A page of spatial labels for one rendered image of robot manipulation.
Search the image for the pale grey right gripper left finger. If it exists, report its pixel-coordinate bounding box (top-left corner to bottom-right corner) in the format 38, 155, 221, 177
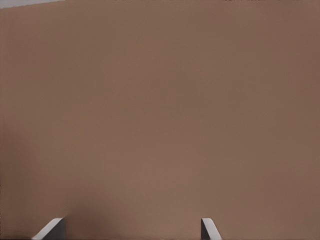
31, 217, 67, 240

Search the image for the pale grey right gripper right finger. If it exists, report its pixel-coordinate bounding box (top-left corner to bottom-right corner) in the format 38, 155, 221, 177
201, 217, 223, 240

